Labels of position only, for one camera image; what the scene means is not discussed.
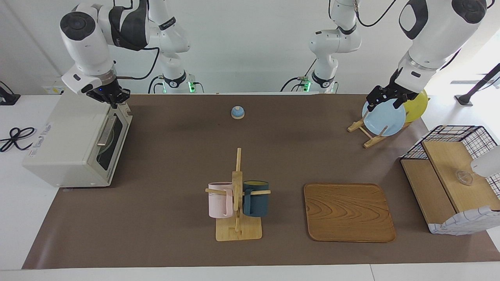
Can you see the white rounded plastic object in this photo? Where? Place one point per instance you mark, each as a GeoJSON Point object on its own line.
{"type": "Point", "coordinates": [488, 162]}

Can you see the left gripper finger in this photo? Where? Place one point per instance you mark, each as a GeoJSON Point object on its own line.
{"type": "Point", "coordinates": [400, 103]}
{"type": "Point", "coordinates": [375, 96]}

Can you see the white power strip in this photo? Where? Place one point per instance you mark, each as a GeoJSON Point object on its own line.
{"type": "Point", "coordinates": [52, 89]}

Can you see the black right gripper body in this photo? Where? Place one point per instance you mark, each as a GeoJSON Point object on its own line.
{"type": "Point", "coordinates": [107, 91]}

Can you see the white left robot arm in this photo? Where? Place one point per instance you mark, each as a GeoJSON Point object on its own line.
{"type": "Point", "coordinates": [429, 39]}

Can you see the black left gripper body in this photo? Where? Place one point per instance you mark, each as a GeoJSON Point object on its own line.
{"type": "Point", "coordinates": [402, 91]}

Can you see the wooden serving tray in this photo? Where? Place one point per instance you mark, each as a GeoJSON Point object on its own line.
{"type": "Point", "coordinates": [347, 212]}

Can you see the black stand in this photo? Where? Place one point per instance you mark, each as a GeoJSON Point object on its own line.
{"type": "Point", "coordinates": [9, 99]}
{"type": "Point", "coordinates": [464, 100]}

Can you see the pale green plate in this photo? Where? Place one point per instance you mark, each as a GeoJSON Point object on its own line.
{"type": "Point", "coordinates": [106, 146]}

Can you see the wooden mug tree stand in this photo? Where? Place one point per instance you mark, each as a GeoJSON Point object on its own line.
{"type": "Point", "coordinates": [238, 232]}

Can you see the dark teal mug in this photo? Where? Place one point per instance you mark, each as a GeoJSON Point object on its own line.
{"type": "Point", "coordinates": [256, 203]}

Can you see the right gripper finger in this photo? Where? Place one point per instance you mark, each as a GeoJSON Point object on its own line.
{"type": "Point", "coordinates": [109, 102]}
{"type": "Point", "coordinates": [118, 100]}

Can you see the small clear glass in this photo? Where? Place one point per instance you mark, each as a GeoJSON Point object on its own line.
{"type": "Point", "coordinates": [465, 177]}

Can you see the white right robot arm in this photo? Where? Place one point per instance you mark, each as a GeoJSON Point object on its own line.
{"type": "Point", "coordinates": [86, 43]}

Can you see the brown table mat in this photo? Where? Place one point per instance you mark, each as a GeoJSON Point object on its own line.
{"type": "Point", "coordinates": [175, 156]}

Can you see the yellow plate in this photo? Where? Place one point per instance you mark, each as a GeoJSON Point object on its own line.
{"type": "Point", "coordinates": [418, 105]}

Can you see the light blue plate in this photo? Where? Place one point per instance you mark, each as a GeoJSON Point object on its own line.
{"type": "Point", "coordinates": [384, 117]}

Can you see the wooden plate rack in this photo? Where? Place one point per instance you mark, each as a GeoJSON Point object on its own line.
{"type": "Point", "coordinates": [371, 143]}

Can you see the pink mug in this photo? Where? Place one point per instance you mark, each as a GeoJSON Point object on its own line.
{"type": "Point", "coordinates": [218, 203]}

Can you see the white toaster oven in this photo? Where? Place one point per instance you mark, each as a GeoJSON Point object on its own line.
{"type": "Point", "coordinates": [66, 144]}

